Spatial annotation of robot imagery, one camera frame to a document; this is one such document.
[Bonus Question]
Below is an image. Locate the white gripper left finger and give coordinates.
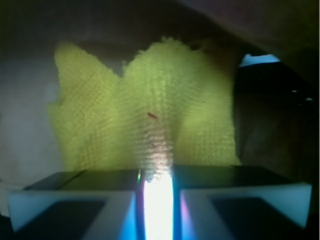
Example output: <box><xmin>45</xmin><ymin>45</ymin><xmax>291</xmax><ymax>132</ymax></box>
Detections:
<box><xmin>7</xmin><ymin>169</ymin><xmax>145</xmax><ymax>240</ymax></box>

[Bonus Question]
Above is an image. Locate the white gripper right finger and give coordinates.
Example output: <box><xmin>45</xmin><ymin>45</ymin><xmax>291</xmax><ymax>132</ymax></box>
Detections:
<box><xmin>172</xmin><ymin>165</ymin><xmax>312</xmax><ymax>240</ymax></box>

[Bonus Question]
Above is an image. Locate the yellow cloth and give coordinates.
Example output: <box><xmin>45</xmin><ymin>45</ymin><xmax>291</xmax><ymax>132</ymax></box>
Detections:
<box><xmin>47</xmin><ymin>37</ymin><xmax>241</xmax><ymax>181</ymax></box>

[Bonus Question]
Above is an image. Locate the brown paper bag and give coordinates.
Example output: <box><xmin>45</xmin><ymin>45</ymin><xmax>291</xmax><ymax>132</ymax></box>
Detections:
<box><xmin>0</xmin><ymin>0</ymin><xmax>320</xmax><ymax>226</ymax></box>

